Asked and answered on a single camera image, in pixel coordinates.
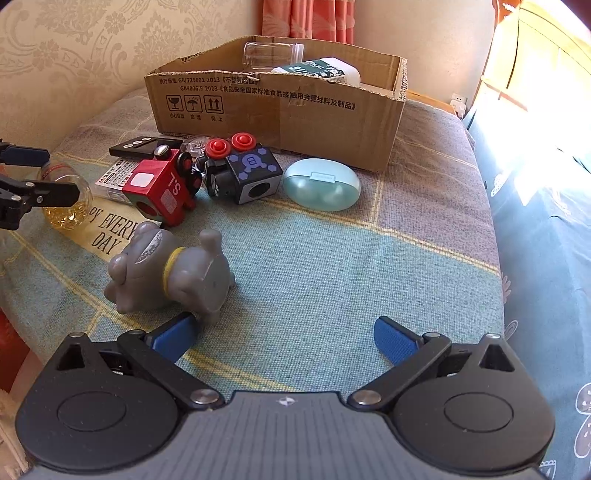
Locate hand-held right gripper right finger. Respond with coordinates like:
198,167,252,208
347,316,516,412

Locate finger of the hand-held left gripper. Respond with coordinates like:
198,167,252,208
0,138,51,168
0,175,80,232

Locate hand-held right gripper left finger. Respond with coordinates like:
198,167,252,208
55,311,225,412

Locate clear bottle of yellow capsules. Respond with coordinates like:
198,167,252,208
39,159,94,228

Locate small white printed box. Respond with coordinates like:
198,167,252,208
95,159,140,204

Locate red block toy robot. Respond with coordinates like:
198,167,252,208
122,144,204,228

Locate clear correction tape dispenser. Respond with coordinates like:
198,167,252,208
181,135,214,160

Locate mint green oval case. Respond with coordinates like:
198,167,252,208
282,158,361,212

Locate black cube toy red knobs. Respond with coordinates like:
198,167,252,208
198,133,283,205

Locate cardboard box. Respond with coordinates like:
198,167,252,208
144,36,409,174

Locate black digital timer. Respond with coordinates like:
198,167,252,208
109,137,184,160

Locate plaid blanket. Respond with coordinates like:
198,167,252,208
0,88,509,416

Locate orange cloth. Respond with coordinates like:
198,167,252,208
0,309,31,366

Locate blue printed bed sheet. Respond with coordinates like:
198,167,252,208
462,90,591,480

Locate empty clear plastic jar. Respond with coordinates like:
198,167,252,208
243,41,305,73

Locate white bottle green label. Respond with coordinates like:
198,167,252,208
271,57,362,86

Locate pink patterned curtain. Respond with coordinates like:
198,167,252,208
261,0,362,45

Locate wooden headboard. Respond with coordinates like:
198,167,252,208
480,0,591,134

